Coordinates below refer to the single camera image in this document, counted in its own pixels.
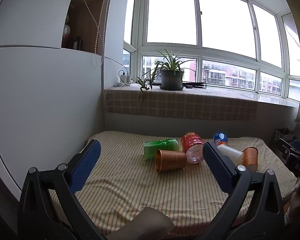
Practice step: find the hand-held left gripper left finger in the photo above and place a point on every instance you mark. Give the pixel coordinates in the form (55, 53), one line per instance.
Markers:
(87, 165)

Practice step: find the orange paper cup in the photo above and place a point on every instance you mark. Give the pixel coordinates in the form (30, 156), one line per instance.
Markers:
(250, 158)
(172, 160)

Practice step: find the striped bed sheet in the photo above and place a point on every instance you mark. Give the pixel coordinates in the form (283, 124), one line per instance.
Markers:
(130, 187)

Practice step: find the white power strip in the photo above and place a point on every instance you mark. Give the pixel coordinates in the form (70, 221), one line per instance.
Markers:
(120, 84)

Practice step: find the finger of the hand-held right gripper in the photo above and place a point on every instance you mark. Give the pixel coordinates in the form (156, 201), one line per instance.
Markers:
(287, 147)

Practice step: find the potted spider plant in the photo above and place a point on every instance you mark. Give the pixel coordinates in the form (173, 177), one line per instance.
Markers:
(171, 80)

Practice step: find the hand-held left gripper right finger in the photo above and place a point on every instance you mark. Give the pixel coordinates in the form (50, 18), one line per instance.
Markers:
(218, 170)

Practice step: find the black flat device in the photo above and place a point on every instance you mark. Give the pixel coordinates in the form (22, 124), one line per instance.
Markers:
(193, 84)

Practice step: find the white window frame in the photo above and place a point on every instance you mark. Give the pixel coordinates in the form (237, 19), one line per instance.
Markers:
(199, 52)

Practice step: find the red label plastic bottle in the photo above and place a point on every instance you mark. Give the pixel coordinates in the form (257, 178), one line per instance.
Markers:
(193, 145)

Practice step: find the dark shelf bottle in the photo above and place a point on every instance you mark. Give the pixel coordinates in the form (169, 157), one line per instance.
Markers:
(77, 43)

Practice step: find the cardboard box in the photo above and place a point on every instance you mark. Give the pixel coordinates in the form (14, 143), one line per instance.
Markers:
(282, 138)

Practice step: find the pale shelf bottle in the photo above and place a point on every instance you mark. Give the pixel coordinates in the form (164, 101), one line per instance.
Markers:
(66, 30)

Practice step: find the blue label plastic bottle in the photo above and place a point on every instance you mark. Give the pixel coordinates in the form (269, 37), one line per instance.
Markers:
(220, 138)

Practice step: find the white wall charger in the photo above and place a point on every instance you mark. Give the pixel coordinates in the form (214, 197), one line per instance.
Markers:
(125, 78)

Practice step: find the plaid windowsill cloth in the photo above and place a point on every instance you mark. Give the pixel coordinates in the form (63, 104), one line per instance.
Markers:
(190, 105)

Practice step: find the person's leg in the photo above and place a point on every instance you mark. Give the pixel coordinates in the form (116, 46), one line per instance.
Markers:
(145, 223)

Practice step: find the small spider plant shoot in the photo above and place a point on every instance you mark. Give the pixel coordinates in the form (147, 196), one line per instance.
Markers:
(144, 86)

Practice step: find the green label plastic bottle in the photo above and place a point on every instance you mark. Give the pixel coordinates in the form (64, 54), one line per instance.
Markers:
(160, 146)

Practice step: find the white wardrobe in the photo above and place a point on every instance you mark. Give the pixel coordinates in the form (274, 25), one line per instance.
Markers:
(40, 92)

